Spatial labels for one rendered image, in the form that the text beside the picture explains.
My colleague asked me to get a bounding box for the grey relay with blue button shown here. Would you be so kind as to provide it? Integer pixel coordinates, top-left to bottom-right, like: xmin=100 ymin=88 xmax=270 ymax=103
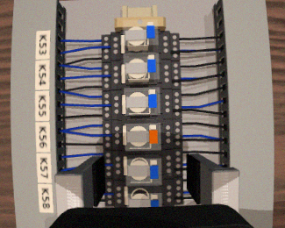
xmin=123 ymin=19 xmax=159 ymax=53
xmin=125 ymin=153 xmax=162 ymax=186
xmin=124 ymin=88 xmax=160 ymax=117
xmin=126 ymin=186 xmax=162 ymax=208
xmin=124 ymin=53 xmax=160 ymax=86

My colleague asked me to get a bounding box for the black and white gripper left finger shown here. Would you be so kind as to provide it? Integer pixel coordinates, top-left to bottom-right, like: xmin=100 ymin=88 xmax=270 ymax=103
xmin=54 ymin=156 xmax=105 ymax=218

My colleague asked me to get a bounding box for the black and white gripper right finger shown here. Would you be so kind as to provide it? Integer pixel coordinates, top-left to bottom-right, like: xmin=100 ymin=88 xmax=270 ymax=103
xmin=187 ymin=153 xmax=239 ymax=214

